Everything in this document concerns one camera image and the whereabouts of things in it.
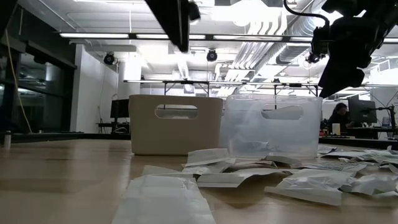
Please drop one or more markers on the black framed table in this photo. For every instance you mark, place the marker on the black framed table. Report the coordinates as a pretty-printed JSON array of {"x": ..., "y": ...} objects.
[
  {"x": 186, "y": 82},
  {"x": 295, "y": 84}
]

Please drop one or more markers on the grey plastic bin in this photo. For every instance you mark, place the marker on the grey plastic bin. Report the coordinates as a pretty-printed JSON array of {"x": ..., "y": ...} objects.
[{"x": 174, "y": 133}]

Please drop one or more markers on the silver ventilation duct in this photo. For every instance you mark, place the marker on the silver ventilation duct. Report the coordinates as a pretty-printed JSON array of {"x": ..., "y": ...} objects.
[{"x": 298, "y": 31}]

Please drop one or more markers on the long white paper packet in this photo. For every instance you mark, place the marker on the long white paper packet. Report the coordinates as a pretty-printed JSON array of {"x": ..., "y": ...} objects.
[
  {"x": 206, "y": 157},
  {"x": 311, "y": 186},
  {"x": 161, "y": 202},
  {"x": 220, "y": 180},
  {"x": 205, "y": 169}
]

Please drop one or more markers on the clear plastic bin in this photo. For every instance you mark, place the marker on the clear plastic bin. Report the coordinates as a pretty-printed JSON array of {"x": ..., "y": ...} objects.
[{"x": 280, "y": 133}]

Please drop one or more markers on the black printed white packet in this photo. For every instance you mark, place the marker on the black printed white packet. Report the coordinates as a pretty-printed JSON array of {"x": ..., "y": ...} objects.
[
  {"x": 335, "y": 167},
  {"x": 255, "y": 145}
]

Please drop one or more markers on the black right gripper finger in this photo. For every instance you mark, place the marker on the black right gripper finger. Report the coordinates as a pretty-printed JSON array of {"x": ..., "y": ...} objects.
[{"x": 339, "y": 81}]

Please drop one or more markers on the white cup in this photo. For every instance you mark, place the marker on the white cup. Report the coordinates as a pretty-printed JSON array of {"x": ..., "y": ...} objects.
[{"x": 336, "y": 128}]

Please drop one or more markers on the small white crumpled packet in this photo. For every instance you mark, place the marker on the small white crumpled packet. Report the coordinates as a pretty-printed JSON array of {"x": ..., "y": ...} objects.
[{"x": 367, "y": 185}]

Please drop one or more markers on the black computer monitor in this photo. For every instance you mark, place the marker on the black computer monitor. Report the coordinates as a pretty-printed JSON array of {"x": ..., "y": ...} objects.
[
  {"x": 119, "y": 109},
  {"x": 362, "y": 110}
]

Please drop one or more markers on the person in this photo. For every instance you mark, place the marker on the person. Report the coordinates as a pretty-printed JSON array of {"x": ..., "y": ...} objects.
[{"x": 340, "y": 116}]

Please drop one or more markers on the pale blue container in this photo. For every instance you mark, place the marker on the pale blue container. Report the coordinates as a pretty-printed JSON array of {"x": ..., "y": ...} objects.
[{"x": 386, "y": 122}]

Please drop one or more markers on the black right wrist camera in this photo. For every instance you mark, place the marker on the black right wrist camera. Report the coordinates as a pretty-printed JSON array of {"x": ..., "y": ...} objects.
[{"x": 320, "y": 40}]

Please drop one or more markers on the dark office desk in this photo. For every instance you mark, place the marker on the dark office desk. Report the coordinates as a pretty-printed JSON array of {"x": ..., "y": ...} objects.
[{"x": 109, "y": 124}]

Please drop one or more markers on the small white post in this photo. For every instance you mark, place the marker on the small white post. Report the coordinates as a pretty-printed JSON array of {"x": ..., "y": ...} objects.
[{"x": 7, "y": 140}]

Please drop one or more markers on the black overhead frame bar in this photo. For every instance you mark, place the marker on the black overhead frame bar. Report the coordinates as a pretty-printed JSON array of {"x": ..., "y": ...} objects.
[{"x": 132, "y": 36}]

